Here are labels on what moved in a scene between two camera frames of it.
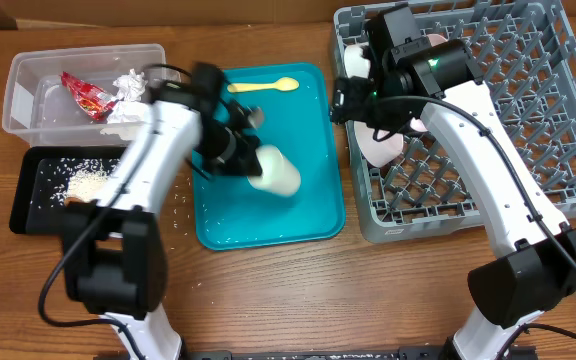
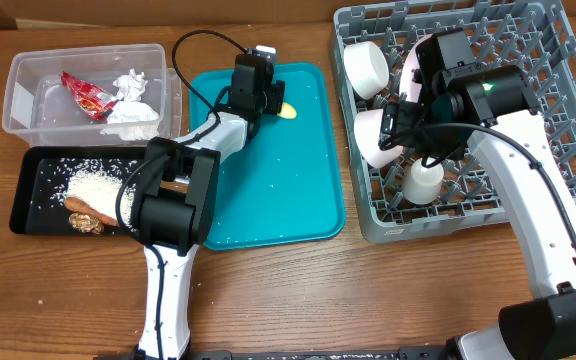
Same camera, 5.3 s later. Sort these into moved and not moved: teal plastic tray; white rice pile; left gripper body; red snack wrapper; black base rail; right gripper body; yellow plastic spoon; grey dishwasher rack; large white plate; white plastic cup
Moved: right gripper body; large white plate; left gripper body; white plastic cup; yellow plastic spoon
Not moved: black base rail; white rice pile; grey dishwasher rack; red snack wrapper; teal plastic tray
